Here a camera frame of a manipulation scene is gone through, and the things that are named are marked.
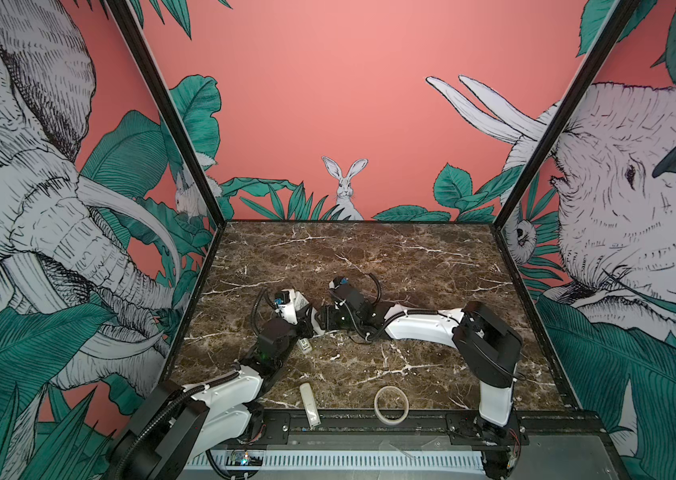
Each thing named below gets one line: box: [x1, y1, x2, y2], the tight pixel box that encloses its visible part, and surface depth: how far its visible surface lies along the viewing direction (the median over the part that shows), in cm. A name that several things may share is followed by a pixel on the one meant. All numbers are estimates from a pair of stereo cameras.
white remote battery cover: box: [299, 382, 321, 428], surface depth 76 cm
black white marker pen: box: [296, 338, 313, 354], surface depth 87 cm
